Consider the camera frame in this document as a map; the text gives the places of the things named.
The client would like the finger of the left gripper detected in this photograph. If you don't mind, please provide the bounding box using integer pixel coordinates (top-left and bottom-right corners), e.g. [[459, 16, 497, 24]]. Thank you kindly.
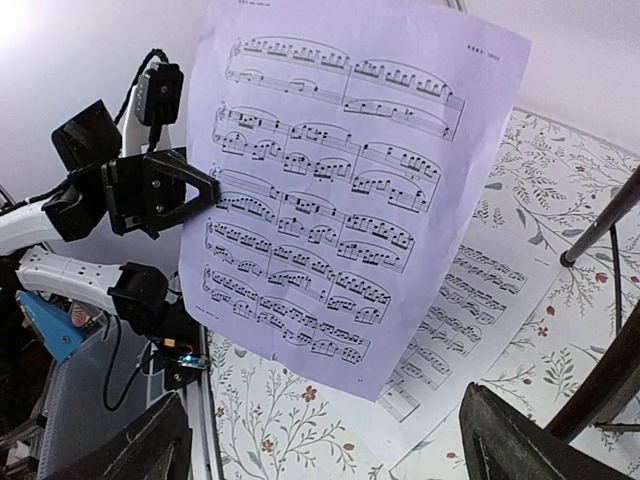
[[144, 147, 220, 235]]

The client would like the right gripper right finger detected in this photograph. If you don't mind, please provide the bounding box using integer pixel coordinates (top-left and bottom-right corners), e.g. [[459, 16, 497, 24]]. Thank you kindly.
[[459, 382, 639, 479]]

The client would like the white sheet music paper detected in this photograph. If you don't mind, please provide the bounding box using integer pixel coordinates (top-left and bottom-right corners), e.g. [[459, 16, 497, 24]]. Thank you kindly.
[[378, 201, 559, 430]]

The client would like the blue booklet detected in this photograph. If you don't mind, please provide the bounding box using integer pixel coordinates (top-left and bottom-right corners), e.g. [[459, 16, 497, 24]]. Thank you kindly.
[[16, 291, 84, 363]]

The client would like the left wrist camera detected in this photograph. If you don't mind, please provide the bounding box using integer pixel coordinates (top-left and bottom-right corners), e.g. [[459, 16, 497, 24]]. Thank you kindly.
[[114, 48, 184, 157]]

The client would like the purple sheet music paper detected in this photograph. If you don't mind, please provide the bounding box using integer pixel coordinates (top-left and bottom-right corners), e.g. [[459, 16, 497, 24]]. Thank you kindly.
[[179, 1, 531, 400]]

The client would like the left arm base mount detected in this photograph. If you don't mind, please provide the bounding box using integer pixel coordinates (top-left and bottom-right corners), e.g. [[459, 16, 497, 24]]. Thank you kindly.
[[148, 336, 210, 390]]

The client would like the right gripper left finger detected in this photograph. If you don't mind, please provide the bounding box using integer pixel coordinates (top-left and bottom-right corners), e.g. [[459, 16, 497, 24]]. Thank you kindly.
[[47, 393, 192, 479]]

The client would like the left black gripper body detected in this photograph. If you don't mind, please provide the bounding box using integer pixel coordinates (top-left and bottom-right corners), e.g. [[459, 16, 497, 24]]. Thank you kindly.
[[100, 149, 188, 238]]

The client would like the black folding tripod stand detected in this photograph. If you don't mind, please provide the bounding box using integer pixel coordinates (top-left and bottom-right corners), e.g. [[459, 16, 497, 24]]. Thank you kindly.
[[542, 164, 640, 444]]

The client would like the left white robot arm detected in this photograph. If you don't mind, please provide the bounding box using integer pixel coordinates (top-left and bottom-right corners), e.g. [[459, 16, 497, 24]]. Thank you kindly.
[[1, 100, 221, 336]]

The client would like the front aluminium rail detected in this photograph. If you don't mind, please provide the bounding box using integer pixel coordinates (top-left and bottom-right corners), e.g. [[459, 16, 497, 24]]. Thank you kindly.
[[34, 319, 226, 480]]

